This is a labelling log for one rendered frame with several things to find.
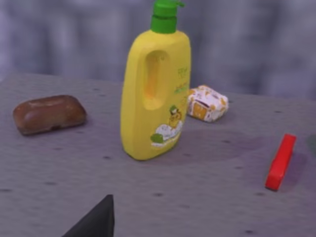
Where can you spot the brown bread loaf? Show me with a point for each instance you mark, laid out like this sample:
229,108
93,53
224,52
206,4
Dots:
49,114

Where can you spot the red bar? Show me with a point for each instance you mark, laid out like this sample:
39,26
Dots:
280,163

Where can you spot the yellow pump bottle green cap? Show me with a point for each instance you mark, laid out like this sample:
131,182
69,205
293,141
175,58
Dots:
154,96

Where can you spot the white orange wrapped packet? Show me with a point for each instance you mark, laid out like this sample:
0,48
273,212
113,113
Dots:
206,103

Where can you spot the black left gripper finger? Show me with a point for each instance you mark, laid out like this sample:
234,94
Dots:
97,220

